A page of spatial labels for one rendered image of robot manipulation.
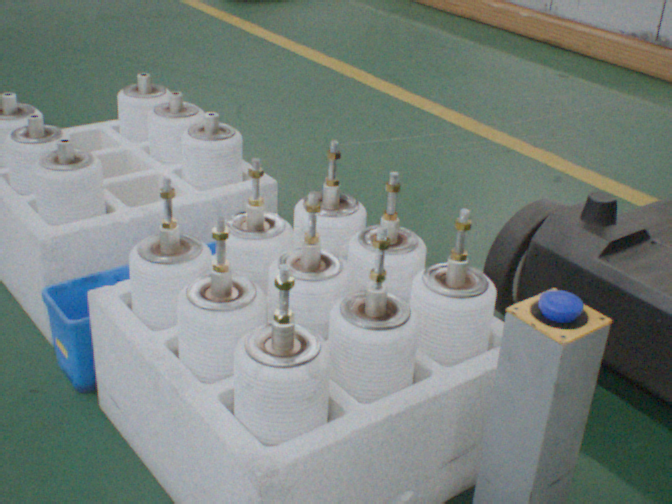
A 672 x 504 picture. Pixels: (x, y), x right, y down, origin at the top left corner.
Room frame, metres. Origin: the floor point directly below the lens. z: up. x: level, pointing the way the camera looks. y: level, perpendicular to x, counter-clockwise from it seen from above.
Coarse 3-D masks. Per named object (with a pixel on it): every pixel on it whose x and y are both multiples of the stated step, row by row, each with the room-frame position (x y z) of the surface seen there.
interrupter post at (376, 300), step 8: (368, 288) 0.76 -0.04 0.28; (384, 288) 0.76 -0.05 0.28; (368, 296) 0.76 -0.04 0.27; (376, 296) 0.75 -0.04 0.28; (384, 296) 0.76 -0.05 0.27; (368, 304) 0.76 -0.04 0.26; (376, 304) 0.75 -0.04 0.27; (384, 304) 0.76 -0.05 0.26; (368, 312) 0.75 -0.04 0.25; (376, 312) 0.75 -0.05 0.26; (384, 312) 0.76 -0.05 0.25
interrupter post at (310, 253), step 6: (306, 246) 0.85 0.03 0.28; (312, 246) 0.84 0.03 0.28; (318, 246) 0.85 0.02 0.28; (306, 252) 0.85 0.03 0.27; (312, 252) 0.84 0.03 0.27; (318, 252) 0.85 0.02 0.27; (306, 258) 0.84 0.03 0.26; (312, 258) 0.84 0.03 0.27; (318, 258) 0.85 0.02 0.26; (306, 264) 0.84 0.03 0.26; (312, 264) 0.84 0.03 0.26; (318, 264) 0.85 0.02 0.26
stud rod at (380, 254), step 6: (378, 228) 0.76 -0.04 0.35; (384, 228) 0.76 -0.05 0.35; (378, 234) 0.76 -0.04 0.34; (384, 234) 0.76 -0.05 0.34; (378, 240) 0.76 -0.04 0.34; (384, 240) 0.76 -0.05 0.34; (378, 252) 0.76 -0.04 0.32; (384, 252) 0.76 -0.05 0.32; (378, 258) 0.76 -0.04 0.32; (384, 258) 0.76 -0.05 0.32; (378, 264) 0.76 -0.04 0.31; (378, 270) 0.76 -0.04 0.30; (378, 288) 0.76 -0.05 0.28
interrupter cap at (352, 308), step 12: (348, 300) 0.78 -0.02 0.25; (360, 300) 0.78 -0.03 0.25; (396, 300) 0.78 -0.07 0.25; (348, 312) 0.75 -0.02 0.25; (360, 312) 0.76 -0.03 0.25; (396, 312) 0.76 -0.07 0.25; (408, 312) 0.76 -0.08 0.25; (360, 324) 0.73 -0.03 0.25; (372, 324) 0.73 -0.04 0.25; (384, 324) 0.73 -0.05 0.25; (396, 324) 0.73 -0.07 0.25
